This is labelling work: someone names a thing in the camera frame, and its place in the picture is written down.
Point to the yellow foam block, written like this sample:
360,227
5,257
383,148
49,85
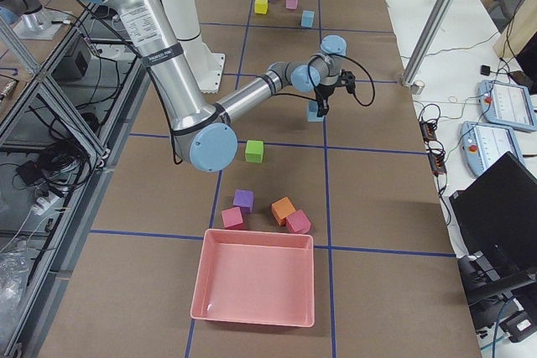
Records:
261,7

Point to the near teach pendant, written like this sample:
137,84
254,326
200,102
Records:
483,144

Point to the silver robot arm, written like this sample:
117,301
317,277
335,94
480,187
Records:
201,132
29,11

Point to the teach pendant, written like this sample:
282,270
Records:
483,144
507,104

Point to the green foam block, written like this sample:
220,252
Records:
254,151

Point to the pink plastic tray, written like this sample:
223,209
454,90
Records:
255,277

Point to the right purple foam block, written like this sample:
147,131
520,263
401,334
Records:
244,200

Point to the far teach pendant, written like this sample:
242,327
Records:
507,104

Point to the aluminium frame post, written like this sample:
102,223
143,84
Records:
425,40

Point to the light blue block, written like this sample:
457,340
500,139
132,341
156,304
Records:
307,19
312,112

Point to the light pink foam block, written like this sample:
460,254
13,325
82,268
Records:
291,4

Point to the magenta foam block near tray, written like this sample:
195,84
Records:
298,222

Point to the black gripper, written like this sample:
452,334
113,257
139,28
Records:
324,91

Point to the right orange foam block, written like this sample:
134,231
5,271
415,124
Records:
281,209

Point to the magenta foam block left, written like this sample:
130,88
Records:
232,219

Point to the black laptop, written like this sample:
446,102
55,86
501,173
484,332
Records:
498,210

